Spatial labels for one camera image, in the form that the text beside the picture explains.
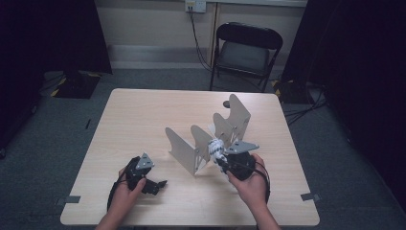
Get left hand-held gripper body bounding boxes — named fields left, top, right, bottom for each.
left=124, top=152, right=156, bottom=192

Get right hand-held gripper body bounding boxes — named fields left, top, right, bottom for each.
left=225, top=140, right=260, bottom=182

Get grey expandable metal file rack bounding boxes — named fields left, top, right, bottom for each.
left=165, top=93, right=252, bottom=176

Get person's left hand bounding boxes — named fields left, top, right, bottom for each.
left=110, top=166, right=147, bottom=214

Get person's right hand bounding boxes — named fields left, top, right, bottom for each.
left=227, top=153, right=271, bottom=209

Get grey tape strip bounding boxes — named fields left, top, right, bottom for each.
left=300, top=192, right=321, bottom=202
left=55, top=195, right=81, bottom=206

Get black stand base yellow tape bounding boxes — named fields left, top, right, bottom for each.
left=271, top=78, right=309, bottom=105
left=50, top=70, right=102, bottom=100

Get black folding chair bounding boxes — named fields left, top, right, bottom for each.
left=209, top=21, right=284, bottom=94

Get black curtain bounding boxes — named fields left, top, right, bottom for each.
left=0, top=0, right=113, bottom=151
left=281, top=0, right=406, bottom=205

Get left hand-held gripper black cable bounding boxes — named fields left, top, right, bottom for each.
left=106, top=155, right=142, bottom=213

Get hand-held gripper black cable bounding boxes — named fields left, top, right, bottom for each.
left=106, top=155, right=142, bottom=213
left=253, top=161, right=272, bottom=204

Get right hand-held gripper black cable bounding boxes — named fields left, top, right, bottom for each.
left=253, top=161, right=272, bottom=204

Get black floor cables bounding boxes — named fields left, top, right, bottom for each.
left=282, top=80, right=328, bottom=127

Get black cable from wall socket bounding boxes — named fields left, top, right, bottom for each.
left=189, top=8, right=214, bottom=73

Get white wall socket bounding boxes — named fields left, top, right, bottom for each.
left=185, top=0, right=208, bottom=14

